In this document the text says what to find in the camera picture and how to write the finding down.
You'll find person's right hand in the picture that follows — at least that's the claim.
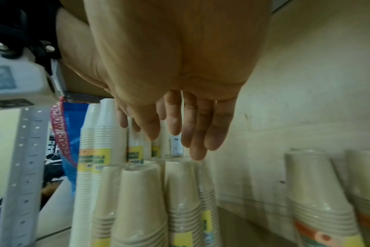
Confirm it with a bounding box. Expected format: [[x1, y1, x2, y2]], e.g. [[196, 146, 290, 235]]
[[83, 0, 272, 161]]

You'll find person's left hand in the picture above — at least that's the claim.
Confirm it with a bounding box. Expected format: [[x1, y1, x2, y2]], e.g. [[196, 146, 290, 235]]
[[55, 9, 142, 133]]

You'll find blue bag with red band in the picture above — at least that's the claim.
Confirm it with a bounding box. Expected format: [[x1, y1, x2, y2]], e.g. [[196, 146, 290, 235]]
[[48, 96, 91, 192]]

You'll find white shelf price tag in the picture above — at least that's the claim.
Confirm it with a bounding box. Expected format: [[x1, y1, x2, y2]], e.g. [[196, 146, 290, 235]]
[[171, 135, 184, 156]]

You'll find grey perforated shelf upright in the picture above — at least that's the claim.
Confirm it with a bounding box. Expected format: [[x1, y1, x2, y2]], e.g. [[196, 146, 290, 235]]
[[1, 105, 52, 247]]

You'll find group of yellow-label cup sleeves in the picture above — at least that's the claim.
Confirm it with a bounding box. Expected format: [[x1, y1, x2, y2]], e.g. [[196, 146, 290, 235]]
[[70, 97, 220, 247]]

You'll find orange-label paper cup sleeve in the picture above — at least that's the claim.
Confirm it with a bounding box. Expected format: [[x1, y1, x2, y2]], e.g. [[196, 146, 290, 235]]
[[344, 149, 370, 247], [283, 149, 366, 247]]

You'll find white wrist camera device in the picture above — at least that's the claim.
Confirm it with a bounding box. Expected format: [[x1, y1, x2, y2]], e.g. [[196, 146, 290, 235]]
[[0, 41, 65, 108]]

